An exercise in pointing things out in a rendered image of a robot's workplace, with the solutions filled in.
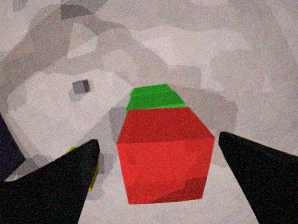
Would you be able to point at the green block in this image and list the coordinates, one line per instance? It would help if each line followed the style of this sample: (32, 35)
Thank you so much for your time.
(150, 89)
(168, 99)

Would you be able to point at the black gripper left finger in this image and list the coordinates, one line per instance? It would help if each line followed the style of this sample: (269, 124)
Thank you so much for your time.
(53, 194)

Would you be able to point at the yellow block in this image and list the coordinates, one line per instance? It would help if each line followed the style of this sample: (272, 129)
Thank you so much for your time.
(95, 173)

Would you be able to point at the red block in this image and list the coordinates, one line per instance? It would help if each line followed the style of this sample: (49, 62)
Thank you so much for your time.
(165, 155)

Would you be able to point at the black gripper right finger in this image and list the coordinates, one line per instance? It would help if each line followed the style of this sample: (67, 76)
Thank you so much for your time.
(269, 178)

